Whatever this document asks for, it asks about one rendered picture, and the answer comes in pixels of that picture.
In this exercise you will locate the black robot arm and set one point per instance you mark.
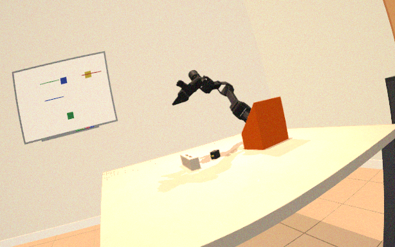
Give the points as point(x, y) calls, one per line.
point(239, 109)

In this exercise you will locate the black two-prong plug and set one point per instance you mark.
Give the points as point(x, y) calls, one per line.
point(215, 154)

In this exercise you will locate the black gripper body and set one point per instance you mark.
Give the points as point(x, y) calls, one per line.
point(187, 93)

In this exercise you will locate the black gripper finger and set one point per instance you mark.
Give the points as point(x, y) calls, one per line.
point(178, 100)

